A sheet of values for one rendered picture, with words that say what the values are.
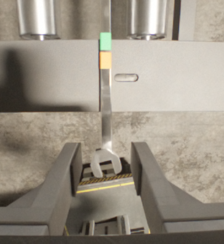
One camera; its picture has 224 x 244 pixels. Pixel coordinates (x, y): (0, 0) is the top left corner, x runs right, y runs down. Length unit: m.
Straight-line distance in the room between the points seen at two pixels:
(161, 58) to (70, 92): 0.12
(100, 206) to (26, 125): 0.87
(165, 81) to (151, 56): 0.04
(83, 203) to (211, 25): 1.62
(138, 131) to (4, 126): 1.12
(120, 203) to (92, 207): 0.21
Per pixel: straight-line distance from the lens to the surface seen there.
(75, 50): 0.23
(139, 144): 0.15
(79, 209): 1.47
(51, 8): 0.54
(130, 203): 1.44
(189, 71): 0.25
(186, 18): 0.69
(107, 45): 0.22
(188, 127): 1.62
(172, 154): 1.67
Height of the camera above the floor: 1.40
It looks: 74 degrees down
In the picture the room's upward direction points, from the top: 174 degrees clockwise
